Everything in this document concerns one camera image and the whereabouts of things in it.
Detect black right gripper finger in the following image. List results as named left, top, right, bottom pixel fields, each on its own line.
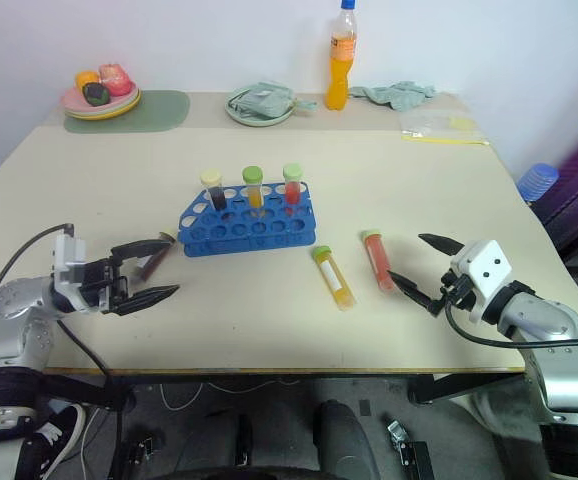
left=417, top=232, right=466, bottom=255
left=387, top=270, right=443, bottom=318

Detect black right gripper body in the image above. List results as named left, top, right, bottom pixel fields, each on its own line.
left=438, top=269, right=476, bottom=314

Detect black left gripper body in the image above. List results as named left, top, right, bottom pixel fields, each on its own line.
left=75, top=256, right=133, bottom=316

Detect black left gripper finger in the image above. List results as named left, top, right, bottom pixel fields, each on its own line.
left=110, top=237, right=177, bottom=272
left=114, top=284, right=182, bottom=317

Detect dark liquid tube cream cap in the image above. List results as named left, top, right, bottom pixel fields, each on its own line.
left=199, top=169, right=228, bottom=212
left=140, top=230, right=178, bottom=282

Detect yellow liquid tube green cap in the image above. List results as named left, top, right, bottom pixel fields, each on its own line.
left=311, top=244, right=358, bottom=312
left=241, top=165, right=266, bottom=209

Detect blue test tube rack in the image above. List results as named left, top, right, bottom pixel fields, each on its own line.
left=177, top=182, right=318, bottom=259

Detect blue bottle cap object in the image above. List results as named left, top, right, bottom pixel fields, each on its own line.
left=515, top=162, right=561, bottom=204

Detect clear zip bag yellow strip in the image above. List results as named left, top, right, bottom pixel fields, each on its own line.
left=399, top=108, right=491, bottom=148

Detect green placemat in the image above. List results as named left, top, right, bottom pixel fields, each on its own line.
left=63, top=89, right=192, bottom=135

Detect yellow plate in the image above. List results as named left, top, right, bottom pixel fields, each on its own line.
left=64, top=94, right=143, bottom=122

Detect light green plate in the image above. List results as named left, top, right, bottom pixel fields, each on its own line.
left=66, top=92, right=142, bottom=117

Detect crumpled green cloth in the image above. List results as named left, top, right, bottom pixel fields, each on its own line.
left=346, top=80, right=437, bottom=111

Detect black metal clamp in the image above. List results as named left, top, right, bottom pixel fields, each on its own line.
left=385, top=418, right=436, bottom=480

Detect dark green toy fruit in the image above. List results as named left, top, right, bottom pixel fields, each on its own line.
left=81, top=82, right=111, bottom=108

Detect pink plate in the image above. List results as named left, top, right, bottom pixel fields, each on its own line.
left=59, top=83, right=140, bottom=115

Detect black white sneaker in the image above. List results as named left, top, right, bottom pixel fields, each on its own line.
left=15, top=403, right=88, bottom=480

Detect pink toy peach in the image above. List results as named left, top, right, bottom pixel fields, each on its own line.
left=98, top=62, right=135, bottom=98

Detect pale green plate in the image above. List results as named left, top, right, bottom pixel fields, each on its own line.
left=225, top=85, right=298, bottom=128

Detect orange toy fruit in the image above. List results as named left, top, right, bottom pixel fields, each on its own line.
left=74, top=70, right=102, bottom=92

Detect orange soda bottle blue cap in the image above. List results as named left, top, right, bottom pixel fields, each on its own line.
left=324, top=0, right=360, bottom=112

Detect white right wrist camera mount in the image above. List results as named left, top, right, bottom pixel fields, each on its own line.
left=449, top=239, right=514, bottom=324

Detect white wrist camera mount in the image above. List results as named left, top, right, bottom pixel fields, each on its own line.
left=50, top=234, right=88, bottom=294
left=449, top=239, right=514, bottom=324

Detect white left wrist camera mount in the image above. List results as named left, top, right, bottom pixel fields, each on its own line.
left=50, top=234, right=88, bottom=294

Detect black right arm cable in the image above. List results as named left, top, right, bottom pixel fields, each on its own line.
left=443, top=301, right=578, bottom=348

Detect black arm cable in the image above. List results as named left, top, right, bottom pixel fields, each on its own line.
left=443, top=301, right=578, bottom=348
left=0, top=222, right=76, bottom=326

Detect black cable under table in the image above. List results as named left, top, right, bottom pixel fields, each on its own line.
left=56, top=318, right=126, bottom=454

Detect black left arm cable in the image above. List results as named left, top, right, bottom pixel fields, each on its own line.
left=0, top=222, right=76, bottom=326

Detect black table frame brace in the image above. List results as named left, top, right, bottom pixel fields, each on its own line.
left=32, top=373, right=136, bottom=413
left=407, top=371, right=526, bottom=407

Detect white cable under table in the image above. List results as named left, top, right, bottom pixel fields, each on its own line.
left=160, top=378, right=301, bottom=410

